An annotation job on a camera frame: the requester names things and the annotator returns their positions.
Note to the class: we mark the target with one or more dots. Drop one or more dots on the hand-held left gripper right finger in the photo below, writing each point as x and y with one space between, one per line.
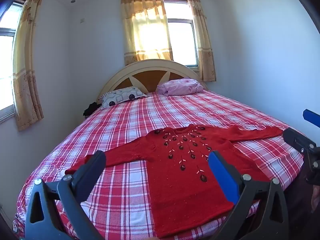
222 177

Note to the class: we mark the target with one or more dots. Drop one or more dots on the window above headboard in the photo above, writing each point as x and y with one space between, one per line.
180 42

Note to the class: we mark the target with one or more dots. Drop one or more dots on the red embroidered knit sweater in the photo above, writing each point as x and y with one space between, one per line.
180 180

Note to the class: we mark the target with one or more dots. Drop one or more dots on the wide beige curtain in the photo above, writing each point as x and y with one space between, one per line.
145 30

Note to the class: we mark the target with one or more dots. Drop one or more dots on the pink floral pillow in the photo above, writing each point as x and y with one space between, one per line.
180 86

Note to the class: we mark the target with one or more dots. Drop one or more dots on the white patterned pillow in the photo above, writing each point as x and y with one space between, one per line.
120 97

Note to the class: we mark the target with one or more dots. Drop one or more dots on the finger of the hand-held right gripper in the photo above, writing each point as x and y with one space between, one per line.
311 118
296 137

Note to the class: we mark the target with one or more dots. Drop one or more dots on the cream and brown headboard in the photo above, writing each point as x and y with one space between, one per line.
147 76

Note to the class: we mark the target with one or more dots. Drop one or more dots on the beige side window curtain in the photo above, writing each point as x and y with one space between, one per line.
25 80

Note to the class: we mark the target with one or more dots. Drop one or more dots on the bed with red plaid sheet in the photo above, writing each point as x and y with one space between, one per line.
150 115

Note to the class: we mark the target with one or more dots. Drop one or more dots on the dark cloth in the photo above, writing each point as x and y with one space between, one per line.
91 108

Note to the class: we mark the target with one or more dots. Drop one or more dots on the narrow beige curtain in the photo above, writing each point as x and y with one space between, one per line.
205 50

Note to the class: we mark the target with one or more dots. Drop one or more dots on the side wall window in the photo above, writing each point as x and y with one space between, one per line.
6 80

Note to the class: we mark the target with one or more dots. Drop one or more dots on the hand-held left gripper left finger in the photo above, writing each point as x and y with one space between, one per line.
90 169

